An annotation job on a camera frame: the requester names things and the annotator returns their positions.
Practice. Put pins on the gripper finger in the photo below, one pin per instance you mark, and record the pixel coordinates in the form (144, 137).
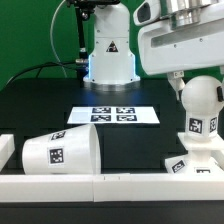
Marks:
(220, 95)

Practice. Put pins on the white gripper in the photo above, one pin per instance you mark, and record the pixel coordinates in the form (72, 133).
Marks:
(180, 35)

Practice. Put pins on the white light bulb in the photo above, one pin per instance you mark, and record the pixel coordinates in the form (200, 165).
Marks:
(202, 105)

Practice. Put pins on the white lamp base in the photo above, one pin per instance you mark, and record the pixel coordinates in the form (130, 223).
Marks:
(202, 157)

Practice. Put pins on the white lamp shade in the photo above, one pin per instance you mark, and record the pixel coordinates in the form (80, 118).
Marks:
(71, 151)

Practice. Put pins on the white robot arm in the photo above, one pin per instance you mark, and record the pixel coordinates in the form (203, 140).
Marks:
(111, 63)

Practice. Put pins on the white marker sheet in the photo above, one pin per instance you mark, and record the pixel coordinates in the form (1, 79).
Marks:
(113, 114)

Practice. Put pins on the green curtain backdrop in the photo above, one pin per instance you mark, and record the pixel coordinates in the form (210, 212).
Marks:
(38, 34)

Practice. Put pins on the white front rail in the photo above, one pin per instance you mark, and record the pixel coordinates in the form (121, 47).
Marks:
(110, 187)

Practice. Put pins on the white left rail block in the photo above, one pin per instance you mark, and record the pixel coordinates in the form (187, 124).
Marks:
(7, 148)

